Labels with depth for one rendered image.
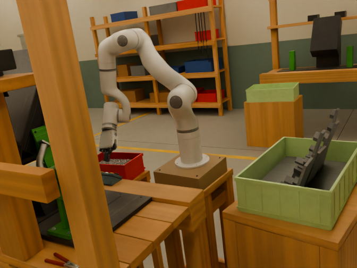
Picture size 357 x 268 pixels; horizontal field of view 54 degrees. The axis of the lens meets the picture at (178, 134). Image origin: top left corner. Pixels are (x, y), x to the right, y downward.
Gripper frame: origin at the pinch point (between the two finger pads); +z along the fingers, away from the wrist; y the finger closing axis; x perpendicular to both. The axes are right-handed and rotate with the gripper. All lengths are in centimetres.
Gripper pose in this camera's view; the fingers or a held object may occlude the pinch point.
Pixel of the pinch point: (107, 157)
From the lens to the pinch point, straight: 194.8
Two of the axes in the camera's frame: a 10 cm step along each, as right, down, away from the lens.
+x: -4.9, -2.9, -8.2
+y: -8.7, 1.5, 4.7
